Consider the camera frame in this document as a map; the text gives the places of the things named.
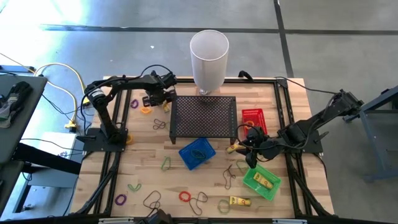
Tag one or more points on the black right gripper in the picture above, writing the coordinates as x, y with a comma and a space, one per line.
264, 146

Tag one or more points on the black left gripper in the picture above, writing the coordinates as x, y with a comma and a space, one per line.
158, 85

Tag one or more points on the yellow crayon box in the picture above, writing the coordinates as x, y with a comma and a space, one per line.
167, 108
239, 201
263, 180
231, 149

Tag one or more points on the purple spiral coil tie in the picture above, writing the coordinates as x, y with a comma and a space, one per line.
131, 103
116, 199

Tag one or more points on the yellow spiral coil tie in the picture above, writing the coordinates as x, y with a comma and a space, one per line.
245, 125
131, 137

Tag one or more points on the olive green rubber band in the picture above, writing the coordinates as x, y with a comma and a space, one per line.
193, 154

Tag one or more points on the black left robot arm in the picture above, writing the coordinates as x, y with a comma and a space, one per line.
104, 118

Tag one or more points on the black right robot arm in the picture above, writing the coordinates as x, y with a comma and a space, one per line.
323, 118

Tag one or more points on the orange spiral coil tie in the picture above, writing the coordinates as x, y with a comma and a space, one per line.
141, 110

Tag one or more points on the dark rubber band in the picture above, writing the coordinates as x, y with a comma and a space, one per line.
154, 124
190, 205
144, 200
224, 177

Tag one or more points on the green plastic basket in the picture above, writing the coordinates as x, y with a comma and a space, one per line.
248, 182

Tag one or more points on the red plastic basket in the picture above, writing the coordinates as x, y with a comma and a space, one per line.
258, 115

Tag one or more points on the black perforated metal shelf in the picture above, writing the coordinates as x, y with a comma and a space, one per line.
202, 116

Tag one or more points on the white cylindrical cup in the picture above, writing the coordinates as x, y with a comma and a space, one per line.
208, 71

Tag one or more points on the blue plastic basket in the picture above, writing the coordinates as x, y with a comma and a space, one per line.
186, 154

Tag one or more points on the white label strip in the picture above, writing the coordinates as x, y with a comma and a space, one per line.
289, 221
115, 220

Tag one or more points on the red-orange spiral coil tie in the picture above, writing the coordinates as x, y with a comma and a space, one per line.
180, 196

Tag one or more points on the white equipment box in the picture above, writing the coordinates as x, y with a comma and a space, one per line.
49, 146

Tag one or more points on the blue-grey metal table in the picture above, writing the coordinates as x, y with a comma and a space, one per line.
370, 140

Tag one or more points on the black grey work glove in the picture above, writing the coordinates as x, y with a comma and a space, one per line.
15, 96

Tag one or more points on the blue metal bar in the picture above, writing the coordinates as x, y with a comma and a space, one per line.
18, 68

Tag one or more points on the grey side table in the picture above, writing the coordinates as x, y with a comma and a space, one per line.
12, 143

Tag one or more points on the black aluminium table frame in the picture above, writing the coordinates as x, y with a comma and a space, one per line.
264, 81

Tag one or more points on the black frame clamp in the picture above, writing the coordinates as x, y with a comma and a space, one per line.
245, 74

